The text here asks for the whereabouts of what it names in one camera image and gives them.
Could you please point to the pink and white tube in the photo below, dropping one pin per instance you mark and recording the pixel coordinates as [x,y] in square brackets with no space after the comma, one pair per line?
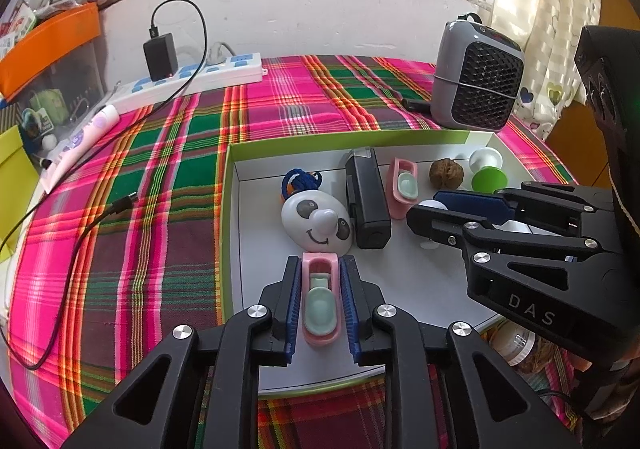
[95,126]

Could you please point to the brown walnut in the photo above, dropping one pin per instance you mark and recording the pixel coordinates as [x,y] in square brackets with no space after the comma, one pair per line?
[542,359]
[446,173]

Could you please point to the black rectangular box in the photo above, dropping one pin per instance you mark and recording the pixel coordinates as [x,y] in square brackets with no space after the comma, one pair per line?
[367,209]

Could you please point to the wooden cabinet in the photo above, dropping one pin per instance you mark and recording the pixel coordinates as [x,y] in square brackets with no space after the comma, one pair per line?
[575,144]

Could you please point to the heart print curtain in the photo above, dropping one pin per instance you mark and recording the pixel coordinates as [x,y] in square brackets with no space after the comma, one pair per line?
[550,4]

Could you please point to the green and white cardboard tray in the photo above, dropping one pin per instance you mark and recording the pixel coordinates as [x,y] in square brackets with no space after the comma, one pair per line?
[265,279]

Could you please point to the yellow-green cardboard box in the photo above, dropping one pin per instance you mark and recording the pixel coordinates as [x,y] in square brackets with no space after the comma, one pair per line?
[15,169]

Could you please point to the pink clip with green pad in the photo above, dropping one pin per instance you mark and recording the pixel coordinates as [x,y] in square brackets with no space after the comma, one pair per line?
[404,184]
[320,309]

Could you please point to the printed paper packets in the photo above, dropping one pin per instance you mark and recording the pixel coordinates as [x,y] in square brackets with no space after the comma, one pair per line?
[17,29]

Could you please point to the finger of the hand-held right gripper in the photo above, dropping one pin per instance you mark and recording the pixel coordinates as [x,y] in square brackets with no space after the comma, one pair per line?
[470,204]
[435,221]

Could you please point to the black charger adapter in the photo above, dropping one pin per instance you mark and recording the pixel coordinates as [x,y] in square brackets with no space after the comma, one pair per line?
[160,56]

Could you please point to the white and blue power strip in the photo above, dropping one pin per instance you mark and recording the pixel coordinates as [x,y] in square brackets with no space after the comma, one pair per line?
[235,68]

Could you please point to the white panda face toy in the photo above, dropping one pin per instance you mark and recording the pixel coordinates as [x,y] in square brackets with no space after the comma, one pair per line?
[310,224]

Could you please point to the small green carton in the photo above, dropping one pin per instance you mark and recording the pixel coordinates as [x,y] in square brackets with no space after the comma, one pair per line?
[47,104]

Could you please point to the plaid tablecloth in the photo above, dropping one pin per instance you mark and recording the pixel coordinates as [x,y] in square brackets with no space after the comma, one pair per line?
[150,229]

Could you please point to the clear bin with orange lid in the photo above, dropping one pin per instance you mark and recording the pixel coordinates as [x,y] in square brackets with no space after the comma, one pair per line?
[50,36]

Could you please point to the green and white plunger toy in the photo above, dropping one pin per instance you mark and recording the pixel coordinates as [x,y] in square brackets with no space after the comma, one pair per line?
[487,179]

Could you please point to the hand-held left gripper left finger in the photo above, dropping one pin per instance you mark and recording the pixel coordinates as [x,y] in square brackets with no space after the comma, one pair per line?
[295,299]

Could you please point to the white ribbed jar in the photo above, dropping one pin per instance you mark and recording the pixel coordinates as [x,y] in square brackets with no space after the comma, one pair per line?
[512,341]

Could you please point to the grey portable heater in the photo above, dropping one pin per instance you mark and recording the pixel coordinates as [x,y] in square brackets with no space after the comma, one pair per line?
[475,84]

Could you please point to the blue and orange toy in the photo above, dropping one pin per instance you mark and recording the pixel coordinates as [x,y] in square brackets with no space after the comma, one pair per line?
[295,181]

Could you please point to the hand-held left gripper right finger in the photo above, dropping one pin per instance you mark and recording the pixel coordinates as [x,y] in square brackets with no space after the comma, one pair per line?
[350,309]

